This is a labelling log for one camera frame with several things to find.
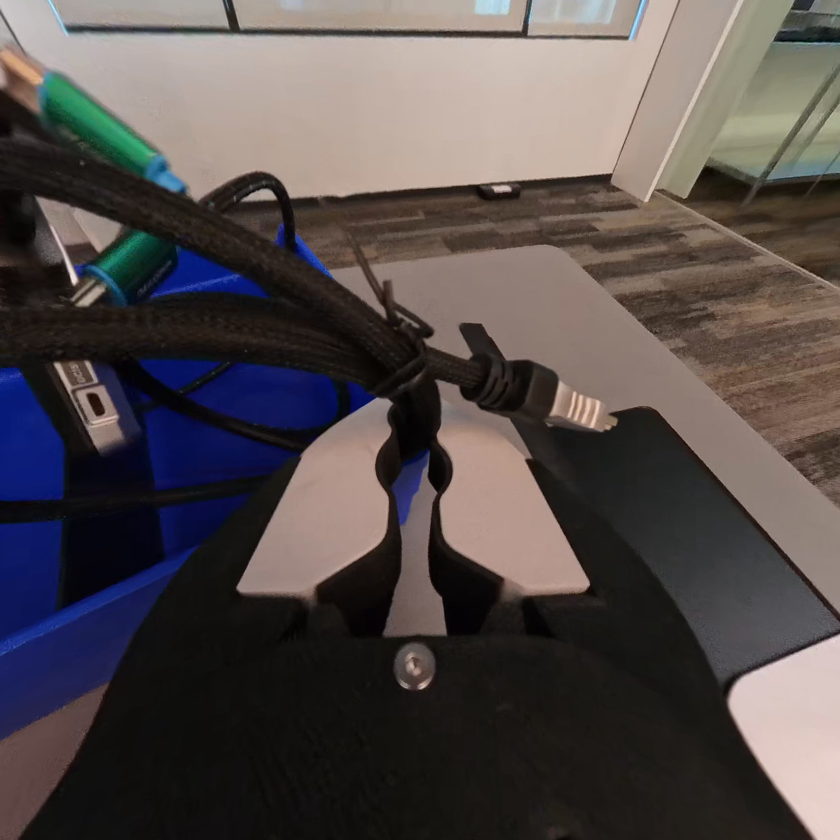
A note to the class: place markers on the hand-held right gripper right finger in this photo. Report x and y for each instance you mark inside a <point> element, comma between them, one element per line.
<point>512,525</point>

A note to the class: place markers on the large gridded window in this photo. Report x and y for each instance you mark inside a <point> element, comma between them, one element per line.
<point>328,13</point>

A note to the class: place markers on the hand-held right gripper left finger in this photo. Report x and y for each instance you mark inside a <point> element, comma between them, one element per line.
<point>315,525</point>

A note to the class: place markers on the black floor outlet box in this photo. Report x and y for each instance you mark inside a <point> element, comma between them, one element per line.
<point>500,191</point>

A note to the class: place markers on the grey hdmi switch adapter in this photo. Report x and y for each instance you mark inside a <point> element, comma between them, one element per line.
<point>95,407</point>

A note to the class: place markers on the black desk slot strip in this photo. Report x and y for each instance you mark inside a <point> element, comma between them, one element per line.
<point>482,344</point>

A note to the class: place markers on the blue plastic bin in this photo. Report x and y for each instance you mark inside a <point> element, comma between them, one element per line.
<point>197,407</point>

